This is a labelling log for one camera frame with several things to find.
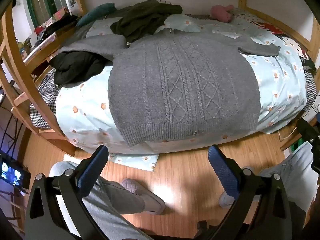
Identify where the cartoon printed blanket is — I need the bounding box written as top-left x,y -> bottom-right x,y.
230,7 -> 316,71

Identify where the person's left leg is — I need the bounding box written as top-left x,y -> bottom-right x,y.
48,161 -> 151,240

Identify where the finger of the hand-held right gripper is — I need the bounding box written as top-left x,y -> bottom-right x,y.
297,118 -> 320,146

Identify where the dark green garment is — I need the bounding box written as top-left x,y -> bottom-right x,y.
110,0 -> 183,43

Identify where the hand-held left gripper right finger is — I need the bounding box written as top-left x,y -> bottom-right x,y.
208,144 -> 293,240

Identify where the wooden bed frame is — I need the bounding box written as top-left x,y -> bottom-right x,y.
0,0 -> 320,157

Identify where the person's leg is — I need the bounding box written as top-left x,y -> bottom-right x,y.
259,141 -> 320,213
48,161 -> 151,240

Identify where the glowing phone screen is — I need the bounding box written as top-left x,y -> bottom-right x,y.
0,154 -> 31,190

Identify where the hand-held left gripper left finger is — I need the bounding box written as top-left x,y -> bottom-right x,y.
24,144 -> 110,240

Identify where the grey cable knit sweater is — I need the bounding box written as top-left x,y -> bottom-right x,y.
58,27 -> 281,147

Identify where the pink plush toy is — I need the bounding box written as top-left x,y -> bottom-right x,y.
209,4 -> 235,23

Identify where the cluttered wooden desk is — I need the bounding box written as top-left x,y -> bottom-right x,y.
15,7 -> 78,65

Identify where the black jacket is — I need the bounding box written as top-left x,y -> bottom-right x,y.
49,51 -> 113,88

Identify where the black white checkered sheet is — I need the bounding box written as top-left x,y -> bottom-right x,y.
29,67 -> 63,129

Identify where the white cable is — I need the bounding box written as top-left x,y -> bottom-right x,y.
277,102 -> 316,142

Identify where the teal plush pillow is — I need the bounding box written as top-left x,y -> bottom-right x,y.
76,2 -> 116,27

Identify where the person's right leg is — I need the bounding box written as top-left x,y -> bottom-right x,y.
259,141 -> 320,213

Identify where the person's left quilted shoe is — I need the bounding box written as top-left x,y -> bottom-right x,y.
120,178 -> 166,215

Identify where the light blue floral bedsheet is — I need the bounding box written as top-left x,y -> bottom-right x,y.
55,14 -> 307,172

